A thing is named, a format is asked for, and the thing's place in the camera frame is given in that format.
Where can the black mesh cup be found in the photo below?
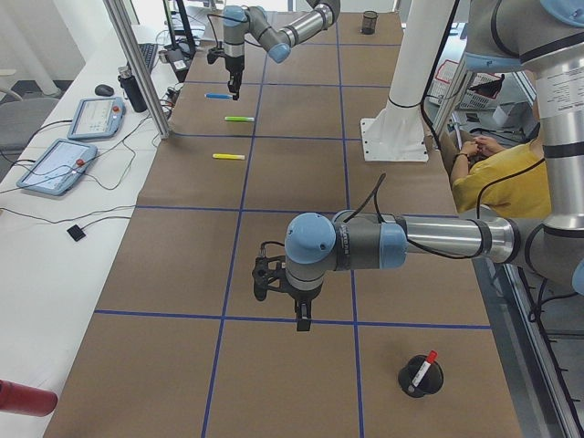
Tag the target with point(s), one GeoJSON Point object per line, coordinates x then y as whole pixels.
{"type": "Point", "coordinates": [368, 22]}
{"type": "Point", "coordinates": [430, 383]}

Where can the far black mesh cup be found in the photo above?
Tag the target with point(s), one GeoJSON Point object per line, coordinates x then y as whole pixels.
{"type": "Point", "coordinates": [368, 22]}

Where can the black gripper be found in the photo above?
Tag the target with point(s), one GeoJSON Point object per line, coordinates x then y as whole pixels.
{"type": "Point", "coordinates": [234, 67]}
{"type": "Point", "coordinates": [304, 297]}

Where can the white central pedestal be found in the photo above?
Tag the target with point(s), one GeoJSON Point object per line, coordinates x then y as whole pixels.
{"type": "Point", "coordinates": [397, 132]}

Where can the near black mesh cup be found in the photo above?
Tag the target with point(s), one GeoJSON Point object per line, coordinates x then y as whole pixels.
{"type": "Point", "coordinates": [430, 383]}

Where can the black computer mouse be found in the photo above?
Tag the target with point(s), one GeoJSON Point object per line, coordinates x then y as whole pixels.
{"type": "Point", "coordinates": [104, 90]}

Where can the blue marker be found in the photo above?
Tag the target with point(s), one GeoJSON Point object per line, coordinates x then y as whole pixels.
{"type": "Point", "coordinates": [218, 96]}

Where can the lower teach pendant tablet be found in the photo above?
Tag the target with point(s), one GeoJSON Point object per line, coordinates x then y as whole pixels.
{"type": "Point", "coordinates": [59, 168]}

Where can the yellow marker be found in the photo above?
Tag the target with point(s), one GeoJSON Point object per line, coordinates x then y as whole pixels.
{"type": "Point", "coordinates": [227, 156]}

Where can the black keyboard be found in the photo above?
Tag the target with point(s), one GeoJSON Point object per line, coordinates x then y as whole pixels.
{"type": "Point", "coordinates": [149, 53]}

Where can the upper teach pendant tablet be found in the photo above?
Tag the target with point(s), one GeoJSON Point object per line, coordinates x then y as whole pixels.
{"type": "Point", "coordinates": [96, 118]}

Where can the red bottle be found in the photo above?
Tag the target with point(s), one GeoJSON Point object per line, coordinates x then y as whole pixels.
{"type": "Point", "coordinates": [22, 399]}

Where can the black power adapter box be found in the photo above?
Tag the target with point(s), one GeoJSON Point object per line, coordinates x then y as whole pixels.
{"type": "Point", "coordinates": [179, 63]}

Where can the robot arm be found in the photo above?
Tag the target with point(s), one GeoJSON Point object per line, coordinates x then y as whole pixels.
{"type": "Point", "coordinates": [544, 37]}
{"type": "Point", "coordinates": [242, 21]}

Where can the green marker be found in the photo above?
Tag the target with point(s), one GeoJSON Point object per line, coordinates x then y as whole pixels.
{"type": "Point", "coordinates": [238, 119]}

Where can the person in yellow shirt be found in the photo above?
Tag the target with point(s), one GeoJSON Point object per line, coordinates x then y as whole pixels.
{"type": "Point", "coordinates": [513, 182]}

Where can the teach pendant tablet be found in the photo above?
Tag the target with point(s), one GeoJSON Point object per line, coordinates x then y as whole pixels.
{"type": "Point", "coordinates": [96, 118]}
{"type": "Point", "coordinates": [59, 168]}

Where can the aluminium frame post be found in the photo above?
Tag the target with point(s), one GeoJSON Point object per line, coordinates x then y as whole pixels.
{"type": "Point", "coordinates": [130, 47]}

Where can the black water bottle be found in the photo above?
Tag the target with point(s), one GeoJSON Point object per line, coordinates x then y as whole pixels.
{"type": "Point", "coordinates": [131, 87]}

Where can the small black sensor box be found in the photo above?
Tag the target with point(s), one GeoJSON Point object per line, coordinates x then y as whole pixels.
{"type": "Point", "coordinates": [76, 232]}

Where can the red capped white marker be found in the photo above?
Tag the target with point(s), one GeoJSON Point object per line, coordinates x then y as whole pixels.
{"type": "Point", "coordinates": [426, 364]}

